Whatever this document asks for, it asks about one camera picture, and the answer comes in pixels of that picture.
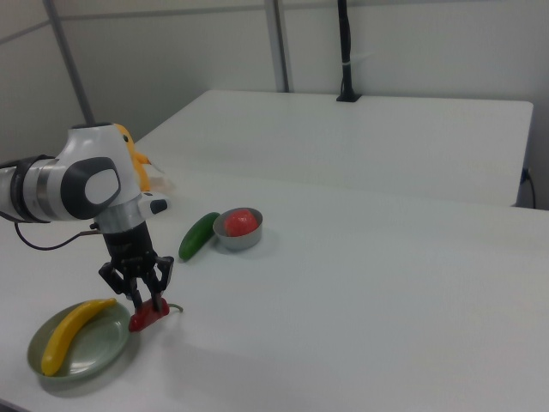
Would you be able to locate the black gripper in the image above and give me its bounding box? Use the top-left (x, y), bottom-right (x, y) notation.
top-left (99, 223), bottom-right (175, 317)

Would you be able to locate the yellow banana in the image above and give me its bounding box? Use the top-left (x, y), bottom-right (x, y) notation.
top-left (40, 298), bottom-right (118, 376)

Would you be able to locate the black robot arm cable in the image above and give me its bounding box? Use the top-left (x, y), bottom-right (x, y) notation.
top-left (14, 221), bottom-right (105, 251)

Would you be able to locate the green cucumber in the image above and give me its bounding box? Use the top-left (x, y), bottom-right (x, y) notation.
top-left (178, 211), bottom-right (221, 261)

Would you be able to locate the grey metal bowl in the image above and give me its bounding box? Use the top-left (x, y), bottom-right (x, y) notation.
top-left (213, 207), bottom-right (264, 251)

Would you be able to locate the grey partition post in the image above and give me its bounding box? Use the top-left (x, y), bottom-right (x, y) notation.
top-left (264, 0), bottom-right (296, 93)

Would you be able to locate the red apple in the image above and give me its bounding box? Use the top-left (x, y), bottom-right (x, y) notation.
top-left (222, 208), bottom-right (259, 238)

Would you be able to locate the pale green plastic plate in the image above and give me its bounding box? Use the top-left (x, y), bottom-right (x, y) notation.
top-left (27, 300), bottom-right (132, 379)

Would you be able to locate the yellow plush dinosaur toy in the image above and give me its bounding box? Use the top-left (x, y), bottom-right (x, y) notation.
top-left (112, 123), bottom-right (167, 193)

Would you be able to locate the black camera pole with base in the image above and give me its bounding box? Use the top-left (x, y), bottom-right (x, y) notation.
top-left (335, 0), bottom-right (361, 103)

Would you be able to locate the red chili pepper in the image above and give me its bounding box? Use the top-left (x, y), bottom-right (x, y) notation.
top-left (128, 299), bottom-right (184, 333)

